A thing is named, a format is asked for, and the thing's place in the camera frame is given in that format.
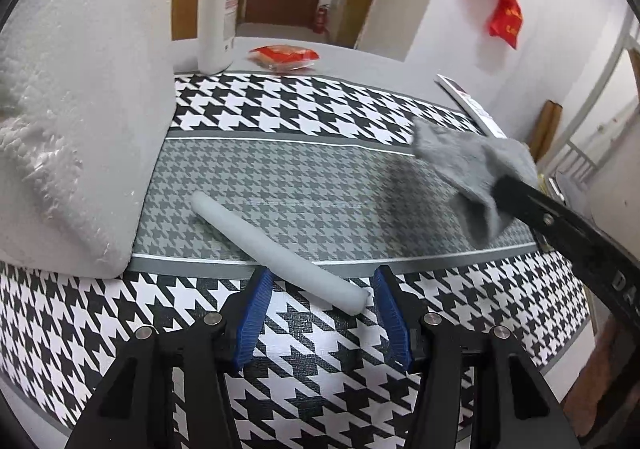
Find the grey sock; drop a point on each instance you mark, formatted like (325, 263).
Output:
(472, 164)

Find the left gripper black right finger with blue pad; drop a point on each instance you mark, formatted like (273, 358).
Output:
(400, 313)

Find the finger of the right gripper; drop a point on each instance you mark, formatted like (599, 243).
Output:
(524, 202)

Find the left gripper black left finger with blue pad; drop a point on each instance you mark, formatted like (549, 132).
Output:
(245, 313)

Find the metal bunk bed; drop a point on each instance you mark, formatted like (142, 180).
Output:
(599, 127)

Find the white styrofoam box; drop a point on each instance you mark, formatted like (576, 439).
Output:
(87, 96)

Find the houndstooth table mat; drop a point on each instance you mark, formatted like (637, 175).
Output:
(323, 167)

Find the white foam sheet roll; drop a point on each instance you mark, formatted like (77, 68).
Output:
(283, 263)

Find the red snack packet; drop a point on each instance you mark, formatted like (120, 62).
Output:
(283, 58)

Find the wooden rolled sticks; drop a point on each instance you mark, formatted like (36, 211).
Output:
(545, 129)

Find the white pump bottle red cap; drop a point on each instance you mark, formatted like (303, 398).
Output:
(216, 34)

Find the red fire extinguisher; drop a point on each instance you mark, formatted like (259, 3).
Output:
(321, 19)

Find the person hand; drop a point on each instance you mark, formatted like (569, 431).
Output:
(603, 403)

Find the white remote control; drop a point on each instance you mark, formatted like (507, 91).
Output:
(471, 107)

